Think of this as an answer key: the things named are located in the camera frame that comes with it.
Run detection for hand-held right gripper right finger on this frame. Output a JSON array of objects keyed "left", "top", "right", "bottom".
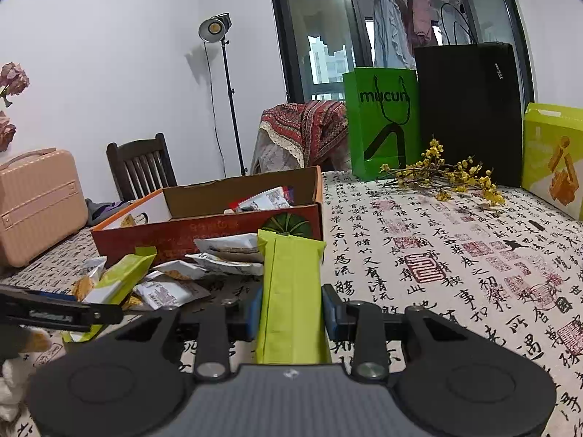
[{"left": 321, "top": 284, "right": 474, "bottom": 382}]

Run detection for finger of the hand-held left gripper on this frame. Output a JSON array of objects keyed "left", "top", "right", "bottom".
[
  {"left": 0, "top": 284, "right": 78, "bottom": 303},
  {"left": 86, "top": 304, "right": 125, "bottom": 326}
]

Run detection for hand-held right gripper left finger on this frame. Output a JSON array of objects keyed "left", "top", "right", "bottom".
[{"left": 114, "top": 287, "right": 265, "bottom": 384}]

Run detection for long green snack packet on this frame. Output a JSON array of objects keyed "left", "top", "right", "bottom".
[
  {"left": 61, "top": 246, "right": 158, "bottom": 343},
  {"left": 255, "top": 229, "right": 329, "bottom": 366}
]

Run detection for pile of small snack packets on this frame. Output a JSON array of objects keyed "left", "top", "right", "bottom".
[{"left": 84, "top": 232, "right": 266, "bottom": 312}]

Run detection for red cardboard box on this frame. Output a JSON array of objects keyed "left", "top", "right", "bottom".
[{"left": 90, "top": 166, "right": 324, "bottom": 267}]

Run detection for white label snack packet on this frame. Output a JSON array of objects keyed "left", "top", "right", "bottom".
[{"left": 225, "top": 186, "right": 292, "bottom": 214}]

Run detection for white fluffy cloth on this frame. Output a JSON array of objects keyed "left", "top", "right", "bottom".
[{"left": 0, "top": 357, "right": 28, "bottom": 422}]

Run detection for pink ribbed suitcase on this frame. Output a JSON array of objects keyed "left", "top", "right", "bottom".
[{"left": 0, "top": 148, "right": 89, "bottom": 268}]

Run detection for grey purple cloth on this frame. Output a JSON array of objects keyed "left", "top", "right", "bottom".
[{"left": 86, "top": 199, "right": 135, "bottom": 227}]

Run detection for dark wooden chair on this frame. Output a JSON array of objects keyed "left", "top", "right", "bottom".
[{"left": 106, "top": 133, "right": 178, "bottom": 202}]

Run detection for green paper bag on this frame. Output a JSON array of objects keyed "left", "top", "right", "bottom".
[{"left": 343, "top": 67, "right": 420, "bottom": 182}]

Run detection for yellow flower branch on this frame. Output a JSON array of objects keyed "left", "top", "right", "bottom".
[{"left": 380, "top": 138, "right": 506, "bottom": 205}]

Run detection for dried pink flowers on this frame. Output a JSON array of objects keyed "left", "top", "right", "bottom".
[{"left": 0, "top": 61, "right": 30, "bottom": 153}]

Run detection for black paper bag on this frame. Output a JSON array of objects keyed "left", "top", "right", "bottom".
[{"left": 414, "top": 2, "right": 524, "bottom": 188}]

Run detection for yellow-green gift bag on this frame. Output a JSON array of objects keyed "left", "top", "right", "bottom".
[{"left": 521, "top": 102, "right": 583, "bottom": 221}]

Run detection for light blue hanging shirt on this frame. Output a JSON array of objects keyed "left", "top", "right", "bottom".
[{"left": 371, "top": 0, "right": 411, "bottom": 70}]

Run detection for studio lamp on stand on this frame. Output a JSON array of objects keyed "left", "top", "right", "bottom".
[{"left": 198, "top": 13, "right": 249, "bottom": 177}]

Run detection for pink hanging garment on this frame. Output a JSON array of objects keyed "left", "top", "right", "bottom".
[{"left": 403, "top": 0, "right": 440, "bottom": 48}]

